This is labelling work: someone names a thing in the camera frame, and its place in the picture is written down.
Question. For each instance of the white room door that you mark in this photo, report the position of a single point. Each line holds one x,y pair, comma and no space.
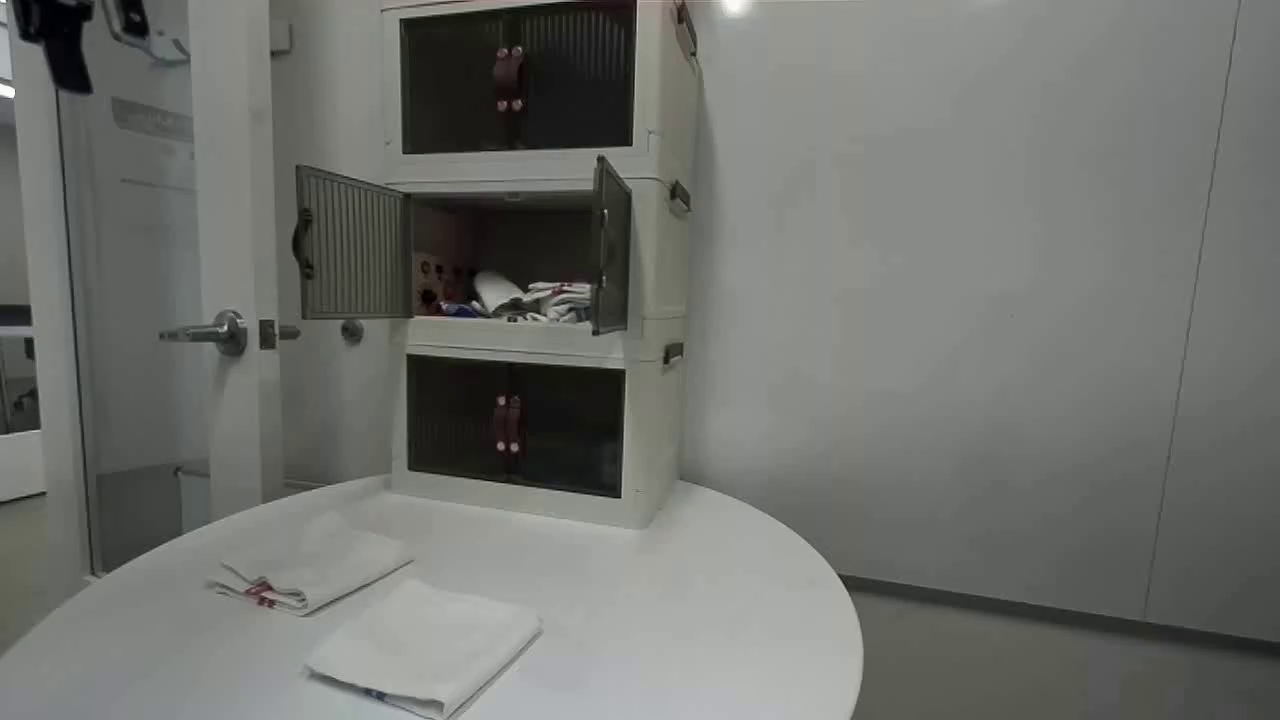
170,197

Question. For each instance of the cabinet door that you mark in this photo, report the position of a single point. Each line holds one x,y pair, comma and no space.
348,246
614,231

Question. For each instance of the silver door lever handle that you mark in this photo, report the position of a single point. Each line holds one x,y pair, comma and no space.
225,335

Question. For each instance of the plain folded white towel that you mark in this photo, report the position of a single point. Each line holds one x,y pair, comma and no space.
425,650

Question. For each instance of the items inside middle cabinet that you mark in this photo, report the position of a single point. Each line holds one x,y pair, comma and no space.
481,292

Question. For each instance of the folded towel with red stripe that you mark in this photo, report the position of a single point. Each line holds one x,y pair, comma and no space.
313,565

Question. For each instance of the white stacked storage cabinet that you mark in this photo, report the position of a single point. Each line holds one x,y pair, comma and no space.
497,112

